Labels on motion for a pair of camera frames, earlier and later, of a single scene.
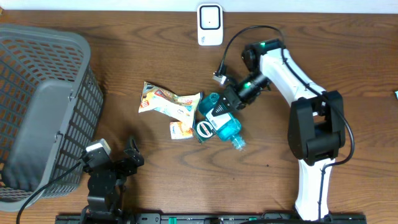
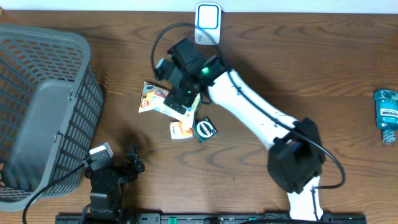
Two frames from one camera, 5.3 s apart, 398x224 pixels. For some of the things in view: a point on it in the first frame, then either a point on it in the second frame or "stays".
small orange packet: x=178 y=131 stays
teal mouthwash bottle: x=226 y=125 to x=387 y=110
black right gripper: x=234 y=96 to x=175 y=92
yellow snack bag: x=181 y=107 stays
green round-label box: x=203 y=130 stays
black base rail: x=214 y=218 stays
